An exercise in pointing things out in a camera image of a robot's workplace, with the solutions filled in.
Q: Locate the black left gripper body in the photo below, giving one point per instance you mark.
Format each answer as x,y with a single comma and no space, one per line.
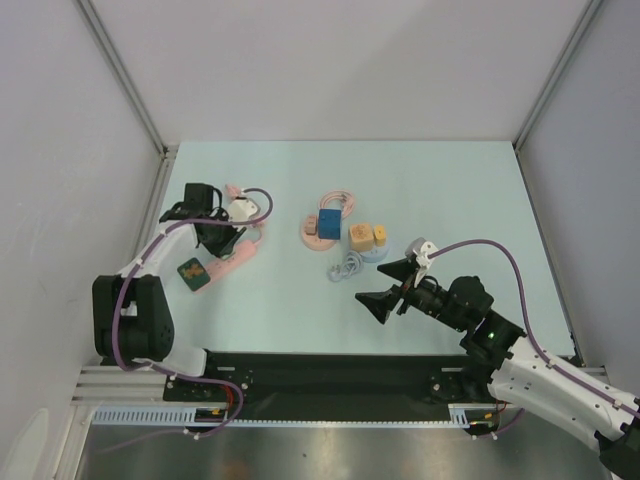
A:
221,237

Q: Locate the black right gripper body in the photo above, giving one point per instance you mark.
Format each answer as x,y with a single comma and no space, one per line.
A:
406,288

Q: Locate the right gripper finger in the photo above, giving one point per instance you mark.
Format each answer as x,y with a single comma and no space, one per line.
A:
403,271
380,304

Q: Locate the yellow plug adapter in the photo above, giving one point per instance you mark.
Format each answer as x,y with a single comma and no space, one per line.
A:
380,235

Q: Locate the dark green cube adapter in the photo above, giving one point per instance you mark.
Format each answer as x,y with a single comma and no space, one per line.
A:
194,274

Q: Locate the round blue power strip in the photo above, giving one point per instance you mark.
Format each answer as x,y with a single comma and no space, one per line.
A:
354,262

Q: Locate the tan cube plug adapter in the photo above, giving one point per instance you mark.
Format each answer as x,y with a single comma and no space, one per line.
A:
361,237

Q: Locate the blue cube socket adapter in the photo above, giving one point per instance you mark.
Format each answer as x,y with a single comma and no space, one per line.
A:
329,224

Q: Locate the pink brown USB charger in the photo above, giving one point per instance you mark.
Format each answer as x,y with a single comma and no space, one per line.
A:
310,225

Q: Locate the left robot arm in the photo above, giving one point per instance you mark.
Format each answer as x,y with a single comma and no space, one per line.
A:
133,324

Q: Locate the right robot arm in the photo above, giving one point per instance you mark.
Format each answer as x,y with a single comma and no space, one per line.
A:
515,370

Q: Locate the long pink power strip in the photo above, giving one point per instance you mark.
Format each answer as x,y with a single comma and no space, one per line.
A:
218,268

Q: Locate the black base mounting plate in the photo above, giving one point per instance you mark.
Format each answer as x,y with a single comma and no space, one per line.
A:
383,411

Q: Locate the round pink power strip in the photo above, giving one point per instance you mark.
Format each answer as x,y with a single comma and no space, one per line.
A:
315,243

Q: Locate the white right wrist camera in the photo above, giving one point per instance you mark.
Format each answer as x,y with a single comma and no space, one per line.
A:
420,250

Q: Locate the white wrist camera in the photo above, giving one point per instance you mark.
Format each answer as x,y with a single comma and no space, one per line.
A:
420,250
243,209

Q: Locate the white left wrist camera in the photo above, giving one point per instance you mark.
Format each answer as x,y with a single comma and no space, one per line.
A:
243,209

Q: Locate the left aluminium side rail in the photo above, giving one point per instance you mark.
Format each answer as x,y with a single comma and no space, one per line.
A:
145,195

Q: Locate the left aluminium frame post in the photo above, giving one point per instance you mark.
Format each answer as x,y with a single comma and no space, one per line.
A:
115,63

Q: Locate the aluminium frame post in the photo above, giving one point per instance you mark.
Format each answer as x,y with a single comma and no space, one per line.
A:
560,67
115,63

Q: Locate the aluminium front frame rail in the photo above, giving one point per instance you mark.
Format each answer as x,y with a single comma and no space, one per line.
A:
120,385

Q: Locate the right aluminium frame post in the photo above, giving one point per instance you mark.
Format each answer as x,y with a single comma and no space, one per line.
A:
560,67

